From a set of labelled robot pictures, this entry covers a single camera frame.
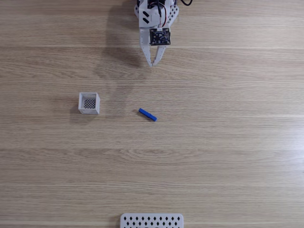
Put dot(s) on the blue peg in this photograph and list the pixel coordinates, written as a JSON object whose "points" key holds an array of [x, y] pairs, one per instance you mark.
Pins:
{"points": [[147, 114]]}

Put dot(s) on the small white lattice crate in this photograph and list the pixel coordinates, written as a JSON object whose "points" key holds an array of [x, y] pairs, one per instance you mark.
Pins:
{"points": [[89, 103]]}

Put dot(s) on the white perforated plate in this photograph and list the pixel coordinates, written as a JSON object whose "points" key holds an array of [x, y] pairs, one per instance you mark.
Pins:
{"points": [[152, 221]]}

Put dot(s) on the black camera circuit board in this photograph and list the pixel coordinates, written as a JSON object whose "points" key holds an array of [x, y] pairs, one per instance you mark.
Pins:
{"points": [[160, 36]]}

